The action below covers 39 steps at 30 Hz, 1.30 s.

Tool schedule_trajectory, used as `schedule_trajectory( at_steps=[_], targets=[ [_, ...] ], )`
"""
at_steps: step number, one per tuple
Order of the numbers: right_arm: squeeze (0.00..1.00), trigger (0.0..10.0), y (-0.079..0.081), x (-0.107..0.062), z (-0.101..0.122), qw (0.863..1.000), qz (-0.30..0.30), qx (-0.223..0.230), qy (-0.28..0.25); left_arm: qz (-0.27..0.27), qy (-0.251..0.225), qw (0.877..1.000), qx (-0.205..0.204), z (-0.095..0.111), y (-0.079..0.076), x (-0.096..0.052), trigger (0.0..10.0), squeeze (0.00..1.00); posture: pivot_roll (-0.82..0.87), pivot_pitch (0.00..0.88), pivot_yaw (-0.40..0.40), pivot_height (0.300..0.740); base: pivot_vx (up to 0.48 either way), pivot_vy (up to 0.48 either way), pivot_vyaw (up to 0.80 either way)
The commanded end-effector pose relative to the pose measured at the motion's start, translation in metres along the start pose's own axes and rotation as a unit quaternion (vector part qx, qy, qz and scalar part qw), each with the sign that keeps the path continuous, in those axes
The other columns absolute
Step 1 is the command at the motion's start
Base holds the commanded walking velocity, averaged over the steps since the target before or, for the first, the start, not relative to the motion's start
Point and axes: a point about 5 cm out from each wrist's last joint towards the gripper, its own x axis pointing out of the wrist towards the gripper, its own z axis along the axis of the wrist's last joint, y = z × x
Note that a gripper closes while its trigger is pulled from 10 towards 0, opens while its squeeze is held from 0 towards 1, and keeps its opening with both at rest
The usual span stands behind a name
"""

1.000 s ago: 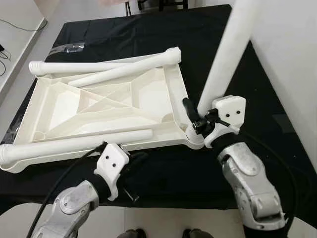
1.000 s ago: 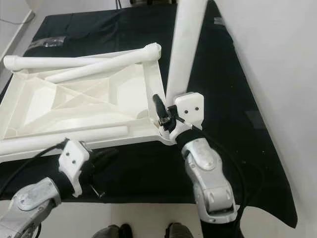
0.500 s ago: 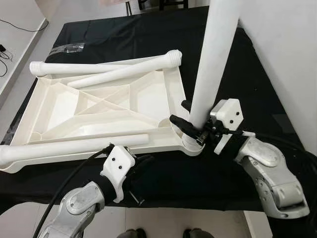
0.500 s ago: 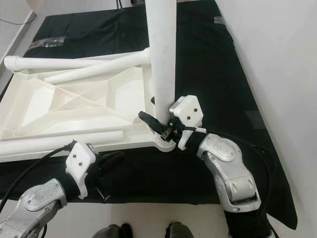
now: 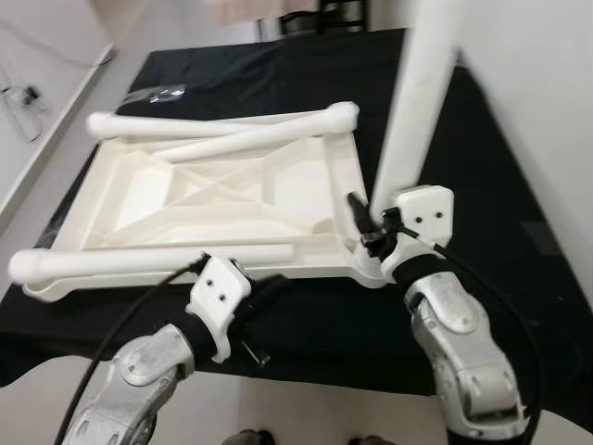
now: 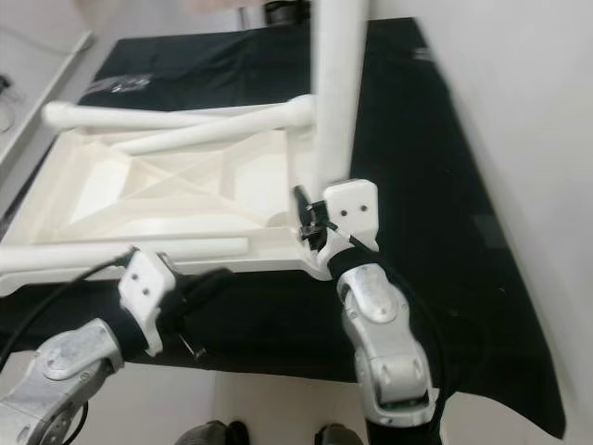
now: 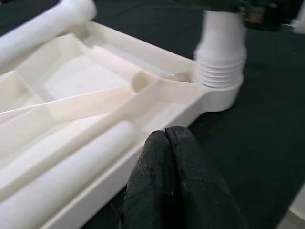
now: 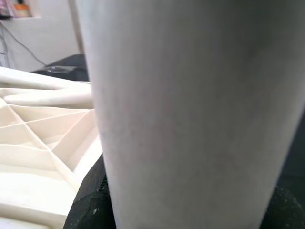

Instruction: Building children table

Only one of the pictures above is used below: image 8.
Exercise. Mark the clear tape strip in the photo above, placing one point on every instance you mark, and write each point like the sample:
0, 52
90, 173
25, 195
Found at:
57, 69

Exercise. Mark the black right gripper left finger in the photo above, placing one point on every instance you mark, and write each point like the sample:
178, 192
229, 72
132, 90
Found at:
90, 205

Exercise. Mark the white plastic children table top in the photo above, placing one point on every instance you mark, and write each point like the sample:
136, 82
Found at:
35, 148

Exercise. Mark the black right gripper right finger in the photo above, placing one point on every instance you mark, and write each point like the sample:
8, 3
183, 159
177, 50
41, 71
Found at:
289, 212

